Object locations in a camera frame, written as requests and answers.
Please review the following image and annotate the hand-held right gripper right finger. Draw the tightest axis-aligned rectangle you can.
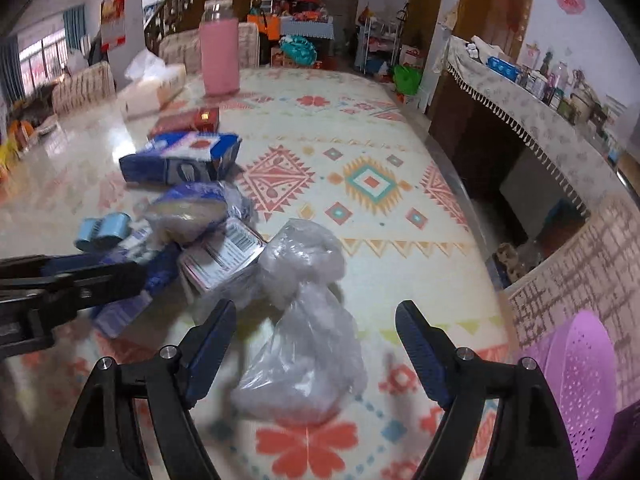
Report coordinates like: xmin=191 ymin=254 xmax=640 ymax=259
xmin=395 ymin=300 xmax=578 ymax=480

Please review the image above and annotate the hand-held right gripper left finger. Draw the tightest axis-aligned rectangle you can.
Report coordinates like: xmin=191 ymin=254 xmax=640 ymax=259
xmin=54 ymin=299 xmax=237 ymax=480

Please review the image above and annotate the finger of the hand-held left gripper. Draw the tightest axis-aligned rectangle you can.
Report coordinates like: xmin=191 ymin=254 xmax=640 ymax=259
xmin=0 ymin=254 xmax=149 ymax=312
xmin=0 ymin=292 xmax=77 ymax=358

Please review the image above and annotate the white blue tissue packet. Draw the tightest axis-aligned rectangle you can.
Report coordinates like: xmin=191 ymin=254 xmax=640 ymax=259
xmin=92 ymin=287 xmax=153 ymax=339

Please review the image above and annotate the light blue tape roll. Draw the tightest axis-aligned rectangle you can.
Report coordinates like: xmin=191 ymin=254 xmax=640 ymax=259
xmin=74 ymin=213 xmax=132 ymax=251

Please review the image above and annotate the dark blue snack packet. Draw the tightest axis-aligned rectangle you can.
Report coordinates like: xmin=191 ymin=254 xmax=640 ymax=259
xmin=132 ymin=242 xmax=182 ymax=301

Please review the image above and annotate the clear plastic bag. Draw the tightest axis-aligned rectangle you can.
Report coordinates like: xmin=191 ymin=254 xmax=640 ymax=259
xmin=232 ymin=218 xmax=368 ymax=423

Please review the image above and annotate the white packet with barcode label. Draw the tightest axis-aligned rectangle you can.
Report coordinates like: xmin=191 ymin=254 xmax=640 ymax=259
xmin=178 ymin=217 xmax=266 ymax=293

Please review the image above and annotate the blue bread bag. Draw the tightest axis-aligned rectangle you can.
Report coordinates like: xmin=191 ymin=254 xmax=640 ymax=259
xmin=142 ymin=180 xmax=258 ymax=248

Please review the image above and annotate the blue toothpaste box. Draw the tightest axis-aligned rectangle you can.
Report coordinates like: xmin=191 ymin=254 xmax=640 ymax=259
xmin=119 ymin=131 xmax=242 ymax=184

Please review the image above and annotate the purple plastic basket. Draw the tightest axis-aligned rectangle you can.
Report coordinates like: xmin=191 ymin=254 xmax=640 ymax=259
xmin=525 ymin=310 xmax=640 ymax=480

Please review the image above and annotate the patterned fabric chair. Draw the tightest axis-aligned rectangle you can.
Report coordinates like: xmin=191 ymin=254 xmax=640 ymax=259
xmin=159 ymin=22 xmax=261 ymax=73
xmin=52 ymin=62 xmax=117 ymax=116
xmin=502 ymin=195 xmax=640 ymax=376

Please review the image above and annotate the dark red flat box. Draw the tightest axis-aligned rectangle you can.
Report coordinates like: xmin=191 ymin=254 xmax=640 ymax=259
xmin=148 ymin=106 xmax=221 ymax=141

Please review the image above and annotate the white tissue box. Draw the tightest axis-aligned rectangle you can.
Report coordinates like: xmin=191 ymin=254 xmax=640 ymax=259
xmin=117 ymin=50 xmax=187 ymax=120

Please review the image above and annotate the teal curtain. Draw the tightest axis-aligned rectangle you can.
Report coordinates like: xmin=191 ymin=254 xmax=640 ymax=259
xmin=0 ymin=35 xmax=23 ymax=106
xmin=63 ymin=5 xmax=87 ymax=53

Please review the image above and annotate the pink thermos bottle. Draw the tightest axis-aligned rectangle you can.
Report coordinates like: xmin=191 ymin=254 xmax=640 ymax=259
xmin=199 ymin=0 xmax=242 ymax=97

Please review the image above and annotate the sideboard with patterned cloth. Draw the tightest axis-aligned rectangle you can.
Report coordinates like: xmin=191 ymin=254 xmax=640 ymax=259
xmin=430 ymin=35 xmax=640 ymax=271

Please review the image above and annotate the green bag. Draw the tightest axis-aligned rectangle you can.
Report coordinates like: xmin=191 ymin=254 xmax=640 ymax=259
xmin=392 ymin=64 xmax=423 ymax=96

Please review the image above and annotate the orange bag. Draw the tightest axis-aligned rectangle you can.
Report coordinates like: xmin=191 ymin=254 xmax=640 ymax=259
xmin=246 ymin=12 xmax=281 ymax=43

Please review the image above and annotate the teal bag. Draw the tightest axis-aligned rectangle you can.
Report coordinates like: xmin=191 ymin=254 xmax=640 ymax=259
xmin=278 ymin=35 xmax=318 ymax=66

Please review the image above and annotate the group of bottles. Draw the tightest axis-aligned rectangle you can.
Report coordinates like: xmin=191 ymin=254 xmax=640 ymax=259
xmin=517 ymin=52 xmax=626 ymax=131

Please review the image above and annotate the red wall calendar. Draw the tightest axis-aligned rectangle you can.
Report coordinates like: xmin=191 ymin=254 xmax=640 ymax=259
xmin=100 ymin=0 xmax=126 ymax=51

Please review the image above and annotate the white wire rack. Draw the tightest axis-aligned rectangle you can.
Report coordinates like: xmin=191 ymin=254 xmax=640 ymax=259
xmin=356 ymin=15 xmax=401 ymax=76

